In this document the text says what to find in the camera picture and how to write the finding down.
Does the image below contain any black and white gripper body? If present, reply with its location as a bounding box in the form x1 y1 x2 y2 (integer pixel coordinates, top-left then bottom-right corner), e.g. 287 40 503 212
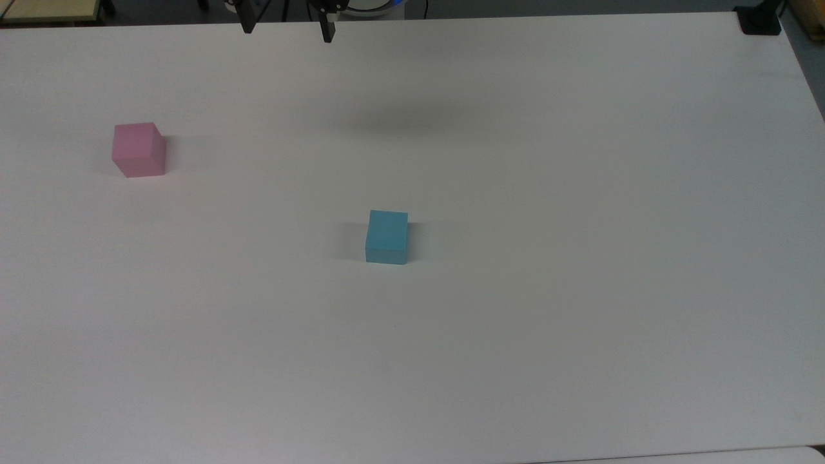
224 0 349 15

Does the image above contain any blue cube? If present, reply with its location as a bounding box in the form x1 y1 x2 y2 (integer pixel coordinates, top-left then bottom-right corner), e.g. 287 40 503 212
365 209 409 266

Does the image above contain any pink cube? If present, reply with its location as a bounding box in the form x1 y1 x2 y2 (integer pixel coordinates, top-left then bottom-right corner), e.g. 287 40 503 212
112 122 167 179

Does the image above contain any wooden side table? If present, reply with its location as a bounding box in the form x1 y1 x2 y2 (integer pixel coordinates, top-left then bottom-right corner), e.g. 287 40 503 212
0 0 107 25

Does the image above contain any black pole with table clamp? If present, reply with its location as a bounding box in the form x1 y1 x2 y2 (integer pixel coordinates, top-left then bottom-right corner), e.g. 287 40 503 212
735 0 785 36

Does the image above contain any yellow wooden board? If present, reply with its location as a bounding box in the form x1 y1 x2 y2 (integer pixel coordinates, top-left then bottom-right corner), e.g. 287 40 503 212
788 0 825 41

